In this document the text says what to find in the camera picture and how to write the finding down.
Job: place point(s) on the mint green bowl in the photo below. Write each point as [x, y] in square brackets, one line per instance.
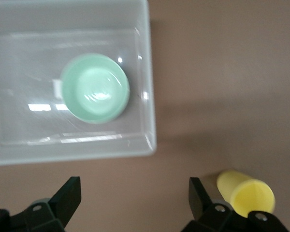
[95, 89]

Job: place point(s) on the clear plastic box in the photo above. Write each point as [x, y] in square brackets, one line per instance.
[26, 48]

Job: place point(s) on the brown table cover sheet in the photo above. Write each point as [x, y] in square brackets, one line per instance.
[220, 84]

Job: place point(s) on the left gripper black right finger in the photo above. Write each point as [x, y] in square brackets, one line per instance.
[215, 217]

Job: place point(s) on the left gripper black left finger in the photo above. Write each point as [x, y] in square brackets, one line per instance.
[50, 215]

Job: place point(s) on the yellow plastic cup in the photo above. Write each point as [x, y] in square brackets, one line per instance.
[251, 195]

